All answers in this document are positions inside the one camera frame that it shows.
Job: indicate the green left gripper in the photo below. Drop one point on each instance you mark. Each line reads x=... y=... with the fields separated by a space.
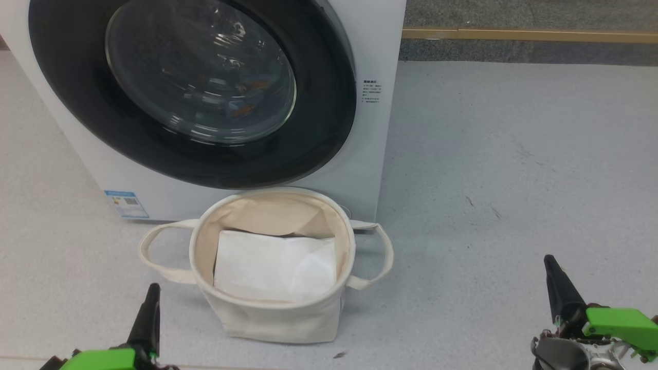
x=103 y=359

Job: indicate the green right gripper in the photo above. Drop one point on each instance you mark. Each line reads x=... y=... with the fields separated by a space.
x=624 y=324

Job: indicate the blue cartoon-print garment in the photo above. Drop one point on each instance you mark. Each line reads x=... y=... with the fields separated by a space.
x=244 y=109

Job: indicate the washing machine door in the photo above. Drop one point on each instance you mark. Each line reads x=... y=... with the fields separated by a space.
x=318 y=103

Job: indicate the cream canvas laundry basket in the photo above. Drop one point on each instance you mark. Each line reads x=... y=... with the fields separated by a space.
x=277 y=321

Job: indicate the white front-load washing machine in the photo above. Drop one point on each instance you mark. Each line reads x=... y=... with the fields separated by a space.
x=360 y=41

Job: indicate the blue energy label sticker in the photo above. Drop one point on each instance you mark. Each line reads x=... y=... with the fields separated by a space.
x=126 y=204

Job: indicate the white folded cloth liner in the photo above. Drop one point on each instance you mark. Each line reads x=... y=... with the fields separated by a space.
x=267 y=267

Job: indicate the small black text sticker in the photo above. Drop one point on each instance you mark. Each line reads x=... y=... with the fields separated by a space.
x=371 y=91

